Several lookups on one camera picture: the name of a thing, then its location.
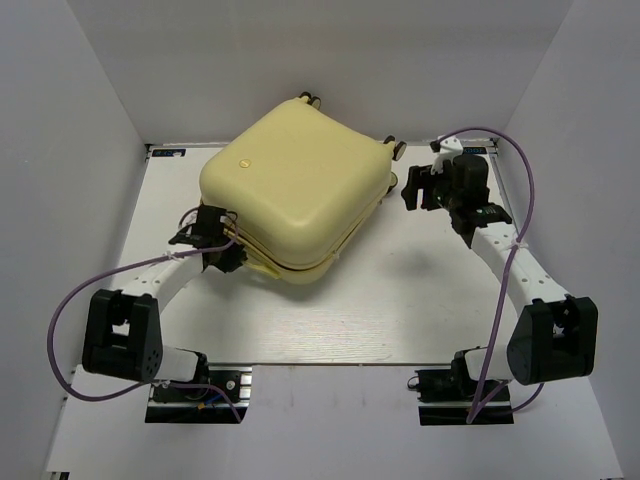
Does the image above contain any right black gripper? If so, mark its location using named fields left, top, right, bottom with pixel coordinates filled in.
left=400, top=163, right=461, bottom=212

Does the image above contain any yellow suitcase with black lining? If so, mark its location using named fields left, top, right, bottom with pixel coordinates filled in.
left=199, top=91, right=407, bottom=285

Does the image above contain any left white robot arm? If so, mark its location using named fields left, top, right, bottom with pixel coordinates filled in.
left=82, top=205, right=245, bottom=399

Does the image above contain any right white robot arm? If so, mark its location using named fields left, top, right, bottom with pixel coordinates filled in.
left=401, top=154, right=598, bottom=399

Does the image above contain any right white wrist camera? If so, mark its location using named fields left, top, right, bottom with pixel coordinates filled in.
left=430, top=135, right=463, bottom=175

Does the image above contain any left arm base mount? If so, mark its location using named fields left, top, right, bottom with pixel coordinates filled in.
left=145, top=366, right=253, bottom=425

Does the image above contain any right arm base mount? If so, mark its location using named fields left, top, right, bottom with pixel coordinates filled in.
left=407, top=366, right=514, bottom=426

